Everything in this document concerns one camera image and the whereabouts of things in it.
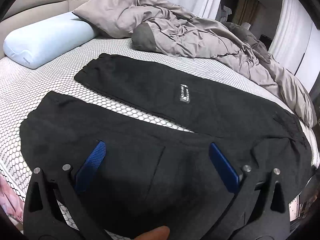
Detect black pants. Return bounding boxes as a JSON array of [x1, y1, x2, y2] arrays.
[[19, 52, 316, 240]]

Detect white curtain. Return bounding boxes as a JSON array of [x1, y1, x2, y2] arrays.
[[114, 0, 320, 93]]

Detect grey rumpled comforter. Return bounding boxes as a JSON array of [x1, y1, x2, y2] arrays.
[[74, 0, 317, 127]]

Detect person's left hand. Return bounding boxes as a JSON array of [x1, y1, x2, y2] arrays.
[[134, 226, 170, 240]]

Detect beige upholstered headboard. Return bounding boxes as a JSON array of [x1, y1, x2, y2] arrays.
[[0, 0, 119, 59]]

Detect light blue pillow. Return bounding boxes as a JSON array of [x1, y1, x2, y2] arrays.
[[3, 12, 98, 69]]

